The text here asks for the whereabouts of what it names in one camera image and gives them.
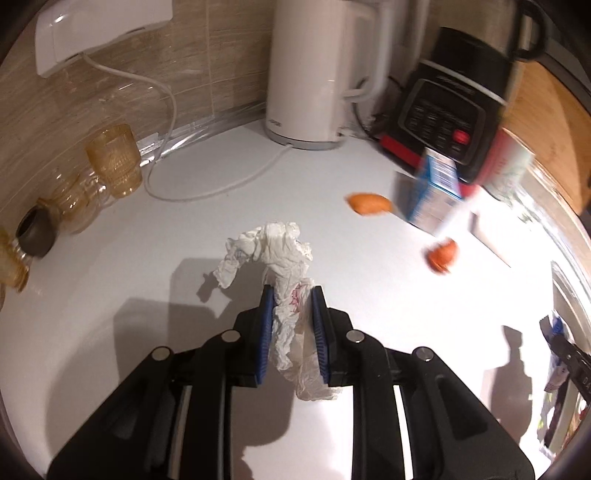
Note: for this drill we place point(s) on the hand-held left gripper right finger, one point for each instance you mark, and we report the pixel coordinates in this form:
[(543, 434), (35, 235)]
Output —
[(321, 337)]

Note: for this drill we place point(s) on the white tissue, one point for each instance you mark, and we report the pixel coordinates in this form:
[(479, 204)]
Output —
[(277, 249)]

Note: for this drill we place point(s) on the white electric kettle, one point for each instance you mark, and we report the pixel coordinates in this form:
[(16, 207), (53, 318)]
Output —
[(304, 83)]

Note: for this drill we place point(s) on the dark brown cup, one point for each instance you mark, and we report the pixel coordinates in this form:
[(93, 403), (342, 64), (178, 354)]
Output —
[(37, 230)]

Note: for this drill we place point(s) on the blue and white carton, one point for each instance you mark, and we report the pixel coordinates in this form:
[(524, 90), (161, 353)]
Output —
[(434, 203)]

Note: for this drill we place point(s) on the white packet wrapper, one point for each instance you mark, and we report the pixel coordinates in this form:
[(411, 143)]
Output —
[(554, 374)]

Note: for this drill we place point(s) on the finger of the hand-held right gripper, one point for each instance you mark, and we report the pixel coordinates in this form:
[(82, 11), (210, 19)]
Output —
[(570, 353)]

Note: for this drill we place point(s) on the orange peel piece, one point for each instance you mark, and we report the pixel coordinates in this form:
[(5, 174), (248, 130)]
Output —
[(442, 256), (369, 204)]

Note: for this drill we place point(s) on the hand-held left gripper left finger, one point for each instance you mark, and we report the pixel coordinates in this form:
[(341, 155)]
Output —
[(264, 337)]

